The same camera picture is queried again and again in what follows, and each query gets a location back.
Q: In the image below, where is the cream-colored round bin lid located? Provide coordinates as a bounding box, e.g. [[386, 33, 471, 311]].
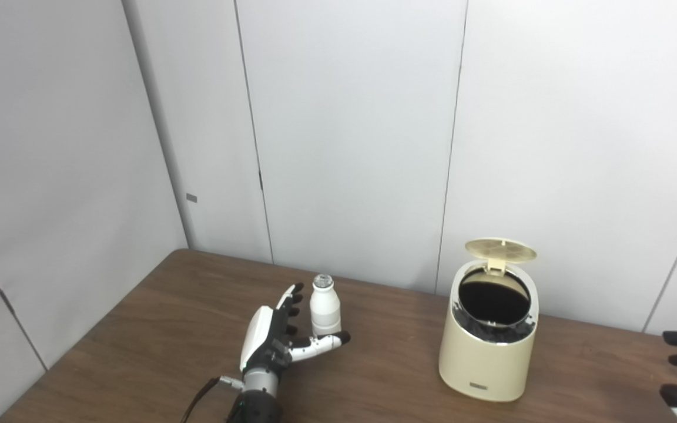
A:
[[465, 237, 538, 276]]

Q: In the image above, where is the cream-colored bin body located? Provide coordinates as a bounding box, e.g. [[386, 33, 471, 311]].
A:
[[438, 258, 540, 402]]

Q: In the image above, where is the small white plastic bottle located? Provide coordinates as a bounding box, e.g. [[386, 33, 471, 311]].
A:
[[309, 274, 342, 337]]

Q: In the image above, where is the black bin liner bag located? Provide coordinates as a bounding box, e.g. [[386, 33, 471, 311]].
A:
[[453, 267, 536, 343]]

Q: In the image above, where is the white and black left hand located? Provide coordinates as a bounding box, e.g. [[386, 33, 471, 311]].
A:
[[239, 283, 351, 380]]

